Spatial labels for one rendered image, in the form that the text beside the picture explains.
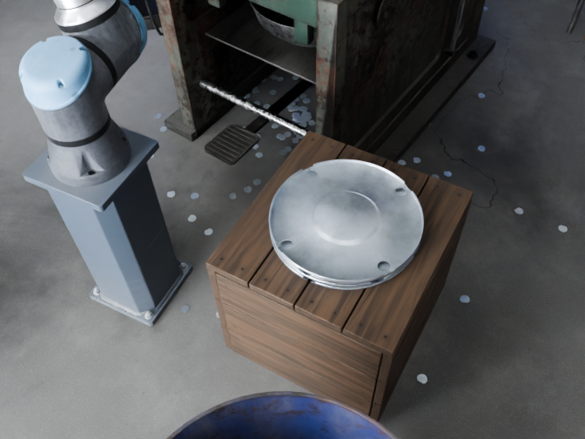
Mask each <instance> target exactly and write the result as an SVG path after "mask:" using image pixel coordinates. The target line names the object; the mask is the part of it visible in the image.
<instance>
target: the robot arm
mask: <svg viewBox="0 0 585 439"><path fill-rule="evenodd" d="M53 1H54V3H55V4H56V6H57V10H56V13H55V16H54V19H55V22H56V23H57V26H58V27H59V29H60V30H61V31H62V33H63V36H55V37H49V38H47V41H46V42H42V41H40V42H38V43H36V44H35V45H33V46H32V47H31V48H30V49H29V50H28V51H27V52H26V53H25V54H24V56H23V58H22V60H21V63H20V66H19V77H20V79H21V82H22V85H23V89H24V94H25V96H26V97H27V99H28V100H29V101H30V103H31V105H32V107H33V109H34V112H35V113H36V115H37V118H38V120H39V122H40V124H41V126H42V128H43V130H44V133H45V135H46V137H47V145H48V154H47V158H48V163H49V166H50V168H51V170H52V172H53V174H54V176H55V177H56V178H57V179H58V180H60V181H61V182H63V183H65V184H66V185H69V186H77V187H87V186H96V185H100V184H103V183H104V182H107V181H109V180H111V179H113V178H115V177H116V176H117V175H119V174H120V173H121V172H122V171H123V170H124V169H125V167H126V166H127V164H128V163H129V161H130V158H131V146H130V143H129V140H128V138H127V137H126V135H125V133H124V132H123V130H122V129H121V128H120V127H119V126H118V125H117V124H116V123H115V121H114V120H113V119H112V118H111V117H110V114H109V112H108V109H107V106H106V103H105V98H106V96H107V95H108V94H109V93H110V91H111V90H112V89H113V87H114V86H115V85H116V84H117V83H118V81H119V80H120V79H121V77H122V76H123V75H124V74H125V73H126V72H127V71H128V70H129V68H130V67H131V66H132V65H133V64H135V63H136V62H137V60H138V59H139V57H140V55H141V52H142V51H143V49H144V48H145V45H146V42H147V29H146V25H145V21H144V19H143V17H142V15H141V14H140V12H139V11H138V9H137V8H136V7H135V6H134V5H132V6H131V5H130V2H129V1H128V0H53Z"/></svg>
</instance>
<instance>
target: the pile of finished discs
mask: <svg viewBox="0 0 585 439"><path fill-rule="evenodd" d="M269 228H270V236H271V240H272V245H273V247H274V249H275V251H276V253H277V255H278V256H279V257H280V259H281V260H282V261H283V262H284V263H285V265H286V266H287V267H289V268H290V269H291V270H292V271H293V272H294V273H296V274H297V275H298V276H300V277H301V278H303V279H305V280H308V279H311V280H312V281H311V282H312V283H313V284H316V285H319V286H322V287H328V288H333V289H340V290H355V289H363V288H368V287H374V286H377V285H379V284H381V283H384V282H386V281H388V280H391V279H392V278H393V277H394V276H396V275H397V274H399V273H400V272H401V271H403V270H404V269H405V268H406V267H407V266H408V264H409V263H410V262H411V261H412V259H413V258H414V254H415V253H416V252H417V250H418V248H419V245H420V240H421V237H422V234H423V228H424V216H423V212H422V208H421V205H420V202H419V200H418V198H417V196H416V195H415V193H414V191H411V190H410V189H408V188H407V186H406V185H405V181H404V180H403V179H401V178H400V177H398V176H397V175H396V174H394V173H393V172H390V171H388V170H387V169H385V168H383V167H381V166H379V165H375V164H372V163H368V162H365V161H360V160H354V159H334V160H328V161H323V162H319V163H316V164H313V166H312V167H309V168H307V169H305V170H302V169H301V170H299V171H298V172H296V173H294V174H293V175H292V176H291V177H290V178H288V179H287V180H286V181H285V182H284V183H283V184H282V185H281V187H280V188H279V189H278V191H277V192H276V193H275V195H274V197H273V199H272V203H271V206H270V211H269Z"/></svg>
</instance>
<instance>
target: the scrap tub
mask: <svg viewBox="0 0 585 439"><path fill-rule="evenodd" d="M166 439H398V438H396V437H395V436H394V435H393V434H392V433H391V432H390V431H388V430H387V429H386V428H384V427H383V426H382V425H380V424H379V423H378V422H376V421H375V420H374V419H373V418H371V417H369V416H368V415H365V414H364V413H362V412H361V411H359V410H357V409H355V408H352V407H350V406H348V405H346V404H345V403H342V402H338V401H335V400H334V399H331V398H327V397H324V396H321V395H314V394H308V393H303V392H292V391H271V392H263V393H256V394H252V395H244V396H241V397H238V398H235V399H231V400H229V401H226V402H223V403H220V404H219V405H216V406H214V407H212V408H210V409H208V410H206V411H204V412H202V413H200V414H199V415H196V416H195V417H193V418H192V419H191V420H190V421H188V422H186V423H185V424H184V425H182V426H181V427H180V428H178V429H177V430H175V431H174V432H173V433H172V434H171V435H170V436H168V437H167V438H166Z"/></svg>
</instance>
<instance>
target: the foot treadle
mask: <svg viewBox="0 0 585 439"><path fill-rule="evenodd" d="M311 85H313V83H310V82H308V81H306V80H305V79H302V80H301V81H300V82H299V83H298V84H296V85H295V86H294V87H293V88H292V89H291V90H290V91H289V92H287V93H286V94H285V95H284V96H283V97H281V98H280V99H279V100H278V101H277V102H275V103H274V104H273V105H272V106H270V107H269V108H268V109H267V110H269V111H272V112H274V113H276V114H279V113H280V112H281V111H283V110H284V109H285V108H286V107H287V106H288V105H289V104H290V103H291V102H292V101H294V100H295V99H296V98H297V97H298V96H300V95H301V94H302V93H303V92H304V91H306V90H307V89H308V88H309V87H310V86H311ZM268 122H270V120H268V119H266V118H263V117H260V116H258V117H257V118H256V119H254V120H253V121H252V122H251V123H250V124H249V125H248V126H247V127H246V128H243V127H241V126H239V125H236V124H234V123H231V124H229V125H228V126H227V127H226V128H225V129H224V130H223V131H221V132H220V133H219V134H218V135H217V136H216V137H215V138H213V139H212V140H211V141H210V142H209V143H208V144H207V145H205V152H207V153H209V154H211V155H212V156H213V157H215V158H217V159H220V160H221V161H223V162H225V163H227V164H228V165H235V164H236V163H237V162H238V161H239V160H240V159H241V158H242V157H243V156H244V155H245V154H246V153H248V152H249V151H250V150H251V149H252V148H253V147H254V146H255V145H256V144H257V143H258V142H259V135H257V134H255V133H256V132H258V131H259V130H260V129H261V128H262V127H264V126H265V125H266V124H267V123H268Z"/></svg>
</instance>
